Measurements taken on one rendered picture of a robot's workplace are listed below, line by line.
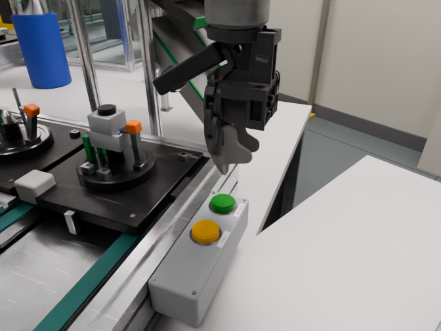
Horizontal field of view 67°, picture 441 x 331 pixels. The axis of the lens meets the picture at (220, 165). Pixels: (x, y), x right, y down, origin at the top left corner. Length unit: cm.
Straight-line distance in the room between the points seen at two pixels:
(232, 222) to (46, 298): 28
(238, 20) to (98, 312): 36
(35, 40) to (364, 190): 125
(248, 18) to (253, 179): 47
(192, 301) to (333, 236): 34
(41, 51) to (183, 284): 121
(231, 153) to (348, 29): 273
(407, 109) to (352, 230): 239
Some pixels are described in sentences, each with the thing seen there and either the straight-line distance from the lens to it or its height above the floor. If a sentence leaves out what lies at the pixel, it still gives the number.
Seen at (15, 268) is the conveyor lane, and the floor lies 92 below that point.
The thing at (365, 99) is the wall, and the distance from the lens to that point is 314.
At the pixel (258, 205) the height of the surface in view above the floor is 86.
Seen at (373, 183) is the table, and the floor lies 86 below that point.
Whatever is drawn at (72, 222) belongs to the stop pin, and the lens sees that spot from 58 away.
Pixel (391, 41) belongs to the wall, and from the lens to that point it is 299.
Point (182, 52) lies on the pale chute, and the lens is 84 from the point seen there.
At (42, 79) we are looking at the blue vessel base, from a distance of 153.
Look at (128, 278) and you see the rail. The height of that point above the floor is 95.
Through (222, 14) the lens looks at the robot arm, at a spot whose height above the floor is 125.
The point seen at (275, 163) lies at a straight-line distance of 86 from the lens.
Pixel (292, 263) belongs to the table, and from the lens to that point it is 61.
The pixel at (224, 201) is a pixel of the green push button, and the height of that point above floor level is 97.
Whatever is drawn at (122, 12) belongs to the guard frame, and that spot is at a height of 111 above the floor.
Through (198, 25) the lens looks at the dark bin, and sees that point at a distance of 70.
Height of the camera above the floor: 130
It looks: 32 degrees down
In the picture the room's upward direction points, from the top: straight up
